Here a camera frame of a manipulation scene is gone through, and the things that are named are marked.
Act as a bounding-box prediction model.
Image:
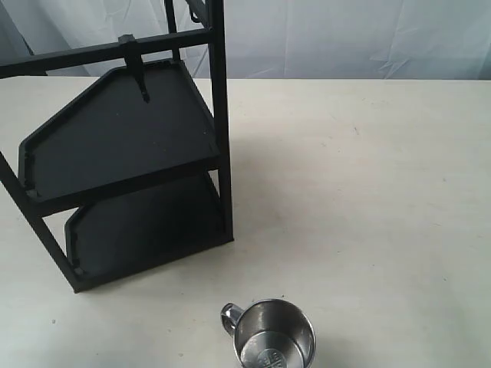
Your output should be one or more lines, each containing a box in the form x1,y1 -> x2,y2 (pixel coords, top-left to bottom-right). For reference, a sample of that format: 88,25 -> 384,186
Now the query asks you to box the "stainless steel mug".
220,299 -> 316,367

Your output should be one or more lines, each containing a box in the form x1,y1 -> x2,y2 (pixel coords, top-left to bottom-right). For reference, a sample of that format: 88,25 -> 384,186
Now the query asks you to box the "black plastic shelf tray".
18,59 -> 220,213
65,172 -> 226,277

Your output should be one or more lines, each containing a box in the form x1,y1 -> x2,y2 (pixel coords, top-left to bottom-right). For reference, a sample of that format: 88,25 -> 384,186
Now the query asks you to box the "black corner shelf rack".
1,1 -> 233,292

